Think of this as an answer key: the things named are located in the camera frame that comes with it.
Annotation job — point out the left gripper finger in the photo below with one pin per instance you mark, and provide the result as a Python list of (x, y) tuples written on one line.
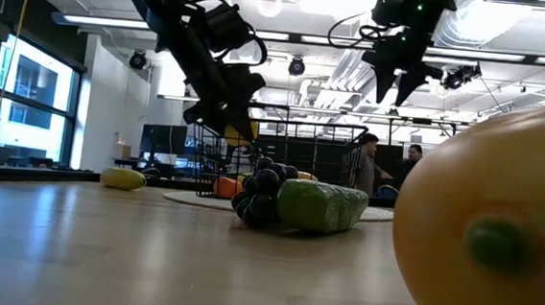
[(248, 119), (221, 126)]

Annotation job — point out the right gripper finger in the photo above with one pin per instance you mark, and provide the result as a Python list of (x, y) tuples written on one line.
[(411, 85), (384, 81)]

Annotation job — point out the large yellow lemon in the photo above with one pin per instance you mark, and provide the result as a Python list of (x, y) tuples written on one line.
[(232, 135)]

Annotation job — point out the dark purple grape bunch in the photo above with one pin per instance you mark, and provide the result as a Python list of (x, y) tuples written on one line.
[(261, 202)]

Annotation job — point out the green cucumber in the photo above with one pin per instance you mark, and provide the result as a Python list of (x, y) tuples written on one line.
[(321, 206)]

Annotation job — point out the yellow-orange mango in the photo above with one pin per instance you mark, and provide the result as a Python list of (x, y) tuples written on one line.
[(501, 187)]

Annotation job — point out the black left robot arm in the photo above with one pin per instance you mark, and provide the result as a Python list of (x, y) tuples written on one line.
[(166, 15)]

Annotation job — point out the black ceiling spotlight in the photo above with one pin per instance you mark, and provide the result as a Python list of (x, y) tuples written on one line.
[(138, 60), (460, 76), (296, 66)]

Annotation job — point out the black computer monitor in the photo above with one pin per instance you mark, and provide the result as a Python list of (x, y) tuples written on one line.
[(163, 139)]

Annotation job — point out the person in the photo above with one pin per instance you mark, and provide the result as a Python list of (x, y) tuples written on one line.
[(370, 166), (412, 160)]

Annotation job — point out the white round plate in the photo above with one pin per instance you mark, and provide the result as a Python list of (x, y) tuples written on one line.
[(187, 198)]

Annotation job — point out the pale orange fruit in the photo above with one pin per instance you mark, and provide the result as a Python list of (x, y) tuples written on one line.
[(307, 176)]

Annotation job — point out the cardboard box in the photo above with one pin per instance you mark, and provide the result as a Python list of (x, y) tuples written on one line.
[(122, 151)]

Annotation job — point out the blue chair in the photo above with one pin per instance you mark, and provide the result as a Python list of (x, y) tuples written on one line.
[(388, 192)]

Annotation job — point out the overhead light bar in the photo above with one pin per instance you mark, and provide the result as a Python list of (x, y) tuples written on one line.
[(108, 22)]

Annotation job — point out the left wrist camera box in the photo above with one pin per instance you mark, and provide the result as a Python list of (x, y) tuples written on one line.
[(230, 27)]

